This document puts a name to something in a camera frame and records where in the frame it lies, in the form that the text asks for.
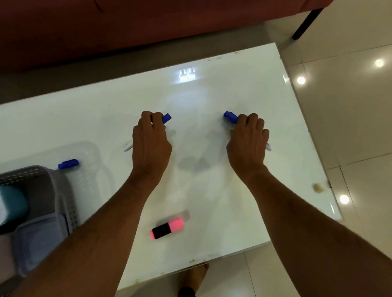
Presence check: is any person's right hand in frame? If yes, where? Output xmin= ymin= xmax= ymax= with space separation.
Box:
xmin=225 ymin=112 xmax=274 ymax=186

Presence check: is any person's left hand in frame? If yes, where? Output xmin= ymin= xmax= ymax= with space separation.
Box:
xmin=129 ymin=110 xmax=175 ymax=186

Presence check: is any white marker with blue cap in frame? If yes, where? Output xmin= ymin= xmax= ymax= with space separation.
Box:
xmin=57 ymin=158 xmax=80 ymax=171
xmin=123 ymin=111 xmax=172 ymax=155
xmin=222 ymin=110 xmax=275 ymax=152

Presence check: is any person's left forearm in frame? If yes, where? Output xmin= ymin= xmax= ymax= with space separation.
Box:
xmin=11 ymin=162 xmax=161 ymax=297

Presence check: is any person's right forearm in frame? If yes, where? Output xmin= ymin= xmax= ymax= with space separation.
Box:
xmin=232 ymin=164 xmax=392 ymax=297

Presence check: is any clear plastic container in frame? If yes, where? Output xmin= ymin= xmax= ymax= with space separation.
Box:
xmin=29 ymin=138 xmax=119 ymax=216

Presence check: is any red sofa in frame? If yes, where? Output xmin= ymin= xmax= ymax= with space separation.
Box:
xmin=0 ymin=0 xmax=337 ymax=92

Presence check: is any black sofa leg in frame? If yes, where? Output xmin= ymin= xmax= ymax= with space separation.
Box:
xmin=292 ymin=7 xmax=324 ymax=42

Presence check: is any pink highlighter with black cap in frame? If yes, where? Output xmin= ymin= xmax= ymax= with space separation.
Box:
xmin=150 ymin=216 xmax=185 ymax=242

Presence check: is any grey plastic basket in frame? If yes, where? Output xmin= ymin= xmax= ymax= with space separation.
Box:
xmin=0 ymin=163 xmax=84 ymax=246

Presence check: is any person's foot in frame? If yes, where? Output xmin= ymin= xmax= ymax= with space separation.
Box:
xmin=178 ymin=262 xmax=210 ymax=295

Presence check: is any teal and white box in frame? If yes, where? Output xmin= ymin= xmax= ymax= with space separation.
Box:
xmin=0 ymin=184 xmax=31 ymax=238

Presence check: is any grey plastic lid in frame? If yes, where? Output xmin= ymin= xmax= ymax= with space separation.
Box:
xmin=10 ymin=211 xmax=70 ymax=280

